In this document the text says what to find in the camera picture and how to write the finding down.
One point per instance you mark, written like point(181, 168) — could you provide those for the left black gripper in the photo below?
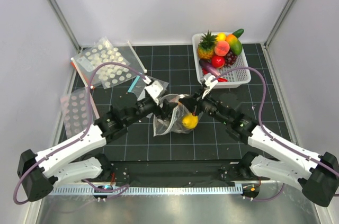
point(167, 107)

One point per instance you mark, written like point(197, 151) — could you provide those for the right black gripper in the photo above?
point(194, 102)

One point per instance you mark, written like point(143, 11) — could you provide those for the yellow toy pear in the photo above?
point(190, 121)

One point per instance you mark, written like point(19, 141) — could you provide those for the white-dotted zip bag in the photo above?
point(174, 124)

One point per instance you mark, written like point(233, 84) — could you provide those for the orange green toy mango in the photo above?
point(234, 43)

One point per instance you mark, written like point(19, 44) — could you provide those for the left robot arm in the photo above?
point(39, 173)

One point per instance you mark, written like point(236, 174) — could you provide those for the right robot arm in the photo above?
point(315, 175)

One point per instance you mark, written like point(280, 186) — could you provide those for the blue zipper clear bag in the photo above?
point(138, 86)

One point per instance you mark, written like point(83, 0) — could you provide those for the white zipper clear bag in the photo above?
point(129, 54)

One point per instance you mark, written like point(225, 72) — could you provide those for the white-dotted bag stack top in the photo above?
point(113, 70)

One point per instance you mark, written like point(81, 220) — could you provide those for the pink-dotted zip bag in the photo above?
point(74, 108)

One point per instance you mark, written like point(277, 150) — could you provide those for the red zipper clear bag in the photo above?
point(85, 63)

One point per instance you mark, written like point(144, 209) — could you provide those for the red toy chili pepper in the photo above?
point(222, 80)

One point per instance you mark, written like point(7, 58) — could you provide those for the purple toy eggplant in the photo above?
point(208, 67)

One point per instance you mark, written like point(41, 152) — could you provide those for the red toy apple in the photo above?
point(217, 61)

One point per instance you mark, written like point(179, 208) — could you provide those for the white plastic basket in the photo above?
point(234, 78)

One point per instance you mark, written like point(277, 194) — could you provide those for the toy pineapple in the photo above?
point(206, 45)

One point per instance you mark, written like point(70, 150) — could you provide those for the small purple grape bunch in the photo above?
point(230, 58)

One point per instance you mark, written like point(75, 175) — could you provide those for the toy peach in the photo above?
point(221, 48)

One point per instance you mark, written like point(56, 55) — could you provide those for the toy lemon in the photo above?
point(221, 37)

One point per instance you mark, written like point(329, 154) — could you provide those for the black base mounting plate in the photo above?
point(175, 173)

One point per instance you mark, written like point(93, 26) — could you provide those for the toy green cucumber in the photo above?
point(238, 33)

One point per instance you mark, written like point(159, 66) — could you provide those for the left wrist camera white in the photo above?
point(155, 90)

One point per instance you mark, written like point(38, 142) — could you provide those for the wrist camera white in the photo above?
point(208, 81)
point(155, 90)

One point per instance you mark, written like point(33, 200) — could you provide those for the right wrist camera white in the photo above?
point(208, 81)

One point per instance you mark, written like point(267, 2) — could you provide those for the slotted cable duct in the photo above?
point(87, 190)

